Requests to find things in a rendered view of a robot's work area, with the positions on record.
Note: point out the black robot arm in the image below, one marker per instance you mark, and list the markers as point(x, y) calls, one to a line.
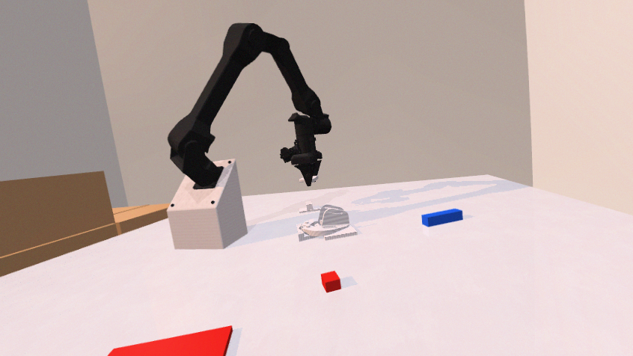
point(191, 137)

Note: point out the red cube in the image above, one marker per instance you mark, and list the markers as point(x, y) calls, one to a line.
point(331, 281)

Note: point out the blue rectangular block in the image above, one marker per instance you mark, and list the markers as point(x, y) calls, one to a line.
point(437, 218)

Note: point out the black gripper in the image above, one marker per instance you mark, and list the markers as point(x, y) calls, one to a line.
point(306, 161)

